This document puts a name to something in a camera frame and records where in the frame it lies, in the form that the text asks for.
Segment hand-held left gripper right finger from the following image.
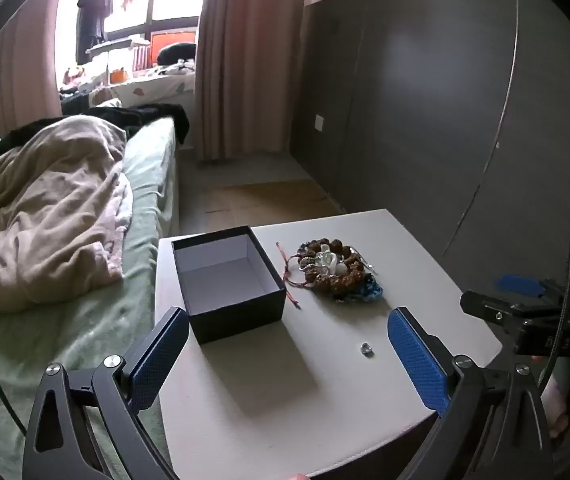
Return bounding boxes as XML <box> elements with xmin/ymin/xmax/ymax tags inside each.
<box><xmin>386</xmin><ymin>306</ymin><xmax>553</xmax><ymax>480</ymax></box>

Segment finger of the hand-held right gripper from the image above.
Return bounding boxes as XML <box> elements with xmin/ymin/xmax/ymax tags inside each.
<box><xmin>460</xmin><ymin>290</ymin><xmax>566</xmax><ymax>333</ymax></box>
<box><xmin>498</xmin><ymin>274</ymin><xmax>566</xmax><ymax>303</ymax></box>

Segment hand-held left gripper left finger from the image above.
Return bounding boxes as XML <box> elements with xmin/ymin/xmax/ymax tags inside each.
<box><xmin>22</xmin><ymin>306</ymin><xmax>191</xmax><ymax>480</ymax></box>

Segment blue braided bracelet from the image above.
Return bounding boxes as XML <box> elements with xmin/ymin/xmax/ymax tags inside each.
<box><xmin>335</xmin><ymin>277</ymin><xmax>385</xmax><ymax>304</ymax></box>

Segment black cardboard box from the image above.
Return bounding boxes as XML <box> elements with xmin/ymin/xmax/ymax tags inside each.
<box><xmin>171</xmin><ymin>226</ymin><xmax>287</xmax><ymax>345</ymax></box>

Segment brown bead bracelet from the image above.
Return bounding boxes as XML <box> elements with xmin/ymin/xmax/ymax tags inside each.
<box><xmin>297</xmin><ymin>240</ymin><xmax>372</xmax><ymax>295</ymax></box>

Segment silver chain necklace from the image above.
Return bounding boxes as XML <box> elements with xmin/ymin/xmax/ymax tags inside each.
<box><xmin>350</xmin><ymin>244</ymin><xmax>379</xmax><ymax>277</ymax></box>

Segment white jade bead pendant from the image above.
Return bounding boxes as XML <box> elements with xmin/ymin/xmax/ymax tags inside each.
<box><xmin>315</xmin><ymin>252</ymin><xmax>349</xmax><ymax>277</ymax></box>

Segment multicolour bead bracelet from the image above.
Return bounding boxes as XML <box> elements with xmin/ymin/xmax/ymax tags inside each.
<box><xmin>298</xmin><ymin>240</ymin><xmax>356</xmax><ymax>261</ymax></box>

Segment red string bracelet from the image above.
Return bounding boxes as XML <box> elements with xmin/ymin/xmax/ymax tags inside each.
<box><xmin>276</xmin><ymin>242</ymin><xmax>316</xmax><ymax>306</ymax></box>

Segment person's bare foot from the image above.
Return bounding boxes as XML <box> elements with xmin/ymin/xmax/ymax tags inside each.
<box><xmin>548</xmin><ymin>377</ymin><xmax>570</xmax><ymax>438</ymax></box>

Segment white table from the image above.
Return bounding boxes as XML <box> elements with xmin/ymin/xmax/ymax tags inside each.
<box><xmin>154</xmin><ymin>208</ymin><xmax>503</xmax><ymax>480</ymax></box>

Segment bed with green sheet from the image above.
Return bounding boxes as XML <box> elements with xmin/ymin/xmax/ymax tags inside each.
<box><xmin>0</xmin><ymin>110</ymin><xmax>182</xmax><ymax>480</ymax></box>

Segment beige blanket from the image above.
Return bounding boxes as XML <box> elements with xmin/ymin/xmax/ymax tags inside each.
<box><xmin>0</xmin><ymin>116</ymin><xmax>133</xmax><ymax>311</ymax></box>

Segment black garment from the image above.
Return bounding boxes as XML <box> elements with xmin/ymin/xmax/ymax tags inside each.
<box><xmin>0</xmin><ymin>103</ymin><xmax>191</xmax><ymax>152</ymax></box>

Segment patterned white cloth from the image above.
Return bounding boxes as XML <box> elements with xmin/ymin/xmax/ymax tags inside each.
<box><xmin>110</xmin><ymin>66</ymin><xmax>198</xmax><ymax>111</ymax></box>

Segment pink curtain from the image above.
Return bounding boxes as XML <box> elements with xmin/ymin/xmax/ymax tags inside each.
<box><xmin>0</xmin><ymin>0</ymin><xmax>66</xmax><ymax>153</ymax></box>
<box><xmin>192</xmin><ymin>0</ymin><xmax>311</xmax><ymax>163</ymax></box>

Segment orange box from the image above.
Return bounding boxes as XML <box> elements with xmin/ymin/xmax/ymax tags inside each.
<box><xmin>150</xmin><ymin>30</ymin><xmax>198</xmax><ymax>63</ymax></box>

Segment hanging dark clothes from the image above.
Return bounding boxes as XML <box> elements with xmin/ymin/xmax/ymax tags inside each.
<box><xmin>76</xmin><ymin>0</ymin><xmax>116</xmax><ymax>66</ymax></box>

